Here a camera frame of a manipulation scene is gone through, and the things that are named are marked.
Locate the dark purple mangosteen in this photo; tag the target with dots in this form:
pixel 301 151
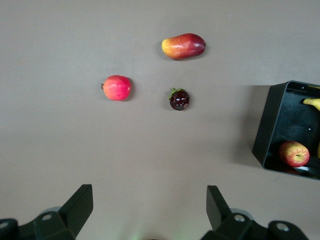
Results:
pixel 179 100

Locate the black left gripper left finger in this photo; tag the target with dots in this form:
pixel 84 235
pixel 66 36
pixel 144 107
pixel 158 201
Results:
pixel 75 207

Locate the red yellow apple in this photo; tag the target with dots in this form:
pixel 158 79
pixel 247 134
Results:
pixel 293 153

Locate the black plastic box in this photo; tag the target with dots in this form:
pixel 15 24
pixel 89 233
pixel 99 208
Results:
pixel 287 120

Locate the yellow banana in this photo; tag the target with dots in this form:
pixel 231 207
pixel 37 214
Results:
pixel 313 102

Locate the red apple upper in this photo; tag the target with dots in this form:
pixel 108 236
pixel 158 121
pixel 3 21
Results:
pixel 117 88

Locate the red yellow mango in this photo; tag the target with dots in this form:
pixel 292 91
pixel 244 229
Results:
pixel 183 46

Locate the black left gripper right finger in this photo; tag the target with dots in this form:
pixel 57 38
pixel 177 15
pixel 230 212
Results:
pixel 217 210

